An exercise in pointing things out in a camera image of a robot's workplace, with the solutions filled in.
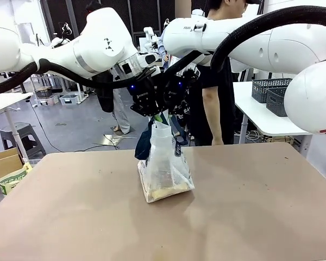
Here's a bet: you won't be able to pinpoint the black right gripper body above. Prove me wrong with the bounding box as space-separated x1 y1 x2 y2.
162 69 201 114

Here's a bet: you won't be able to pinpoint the brown cardboard box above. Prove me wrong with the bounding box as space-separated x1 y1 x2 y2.
0 147 24 183

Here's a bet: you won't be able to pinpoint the person's right forearm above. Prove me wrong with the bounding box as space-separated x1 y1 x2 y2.
202 86 223 139

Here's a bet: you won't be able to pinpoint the clear plastic storage bin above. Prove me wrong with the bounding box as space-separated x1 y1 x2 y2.
59 93 81 107

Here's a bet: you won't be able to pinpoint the grey panel on stand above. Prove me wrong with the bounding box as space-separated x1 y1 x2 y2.
16 22 36 46

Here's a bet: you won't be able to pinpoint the black left arm cable sleeve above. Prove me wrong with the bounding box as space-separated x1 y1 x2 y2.
0 58 153 96

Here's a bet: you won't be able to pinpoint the person in black T-shirt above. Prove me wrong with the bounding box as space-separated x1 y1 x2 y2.
194 0 251 147

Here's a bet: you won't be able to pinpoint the translucent shopping bag navy handles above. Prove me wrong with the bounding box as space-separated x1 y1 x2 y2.
134 111 196 203

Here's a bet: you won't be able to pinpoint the grey plastic stool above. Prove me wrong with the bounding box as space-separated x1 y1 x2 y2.
0 122 47 159

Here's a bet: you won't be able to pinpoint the white table with pole leg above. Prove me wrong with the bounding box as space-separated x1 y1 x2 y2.
0 92 34 165

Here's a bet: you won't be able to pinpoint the mannequin with cream jacket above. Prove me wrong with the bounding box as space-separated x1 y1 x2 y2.
96 0 131 135

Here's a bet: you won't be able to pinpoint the green printed paper bag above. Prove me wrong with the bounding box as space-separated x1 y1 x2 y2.
0 162 33 196

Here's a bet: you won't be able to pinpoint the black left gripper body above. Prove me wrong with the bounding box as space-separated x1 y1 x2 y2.
128 67 164 117

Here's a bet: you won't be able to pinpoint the white side table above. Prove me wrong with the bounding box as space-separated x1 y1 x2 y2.
231 81 314 153

